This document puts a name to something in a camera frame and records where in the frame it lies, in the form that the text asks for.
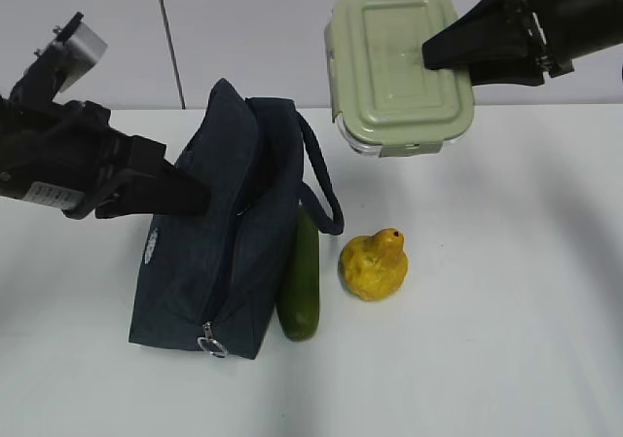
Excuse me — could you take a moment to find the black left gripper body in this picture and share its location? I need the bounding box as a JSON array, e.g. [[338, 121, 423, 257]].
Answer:
[[1, 99, 165, 220]]

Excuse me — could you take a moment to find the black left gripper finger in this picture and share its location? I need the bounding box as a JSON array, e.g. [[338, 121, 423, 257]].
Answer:
[[121, 162, 213, 216], [94, 183, 159, 219]]

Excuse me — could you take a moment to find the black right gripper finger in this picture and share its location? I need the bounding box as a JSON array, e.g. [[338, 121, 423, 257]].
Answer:
[[422, 0, 534, 70], [468, 59, 544, 87]]

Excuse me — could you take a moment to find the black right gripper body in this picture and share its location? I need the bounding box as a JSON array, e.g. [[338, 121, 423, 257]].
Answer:
[[519, 0, 622, 78]]

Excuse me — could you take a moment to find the dark blue lunch bag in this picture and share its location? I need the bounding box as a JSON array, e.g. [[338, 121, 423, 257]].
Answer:
[[128, 79, 345, 359]]

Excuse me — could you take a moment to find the green lidded glass container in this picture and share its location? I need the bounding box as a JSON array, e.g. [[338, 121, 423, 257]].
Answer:
[[324, 0, 475, 158]]

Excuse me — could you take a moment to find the green cucumber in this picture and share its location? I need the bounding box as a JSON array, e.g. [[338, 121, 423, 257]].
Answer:
[[276, 206, 320, 342]]

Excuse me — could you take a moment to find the yellow pear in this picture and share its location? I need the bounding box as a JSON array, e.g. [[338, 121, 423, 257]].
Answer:
[[339, 228, 409, 302]]

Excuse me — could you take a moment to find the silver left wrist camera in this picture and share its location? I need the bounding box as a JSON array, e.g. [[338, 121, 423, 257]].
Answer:
[[38, 12, 108, 95]]

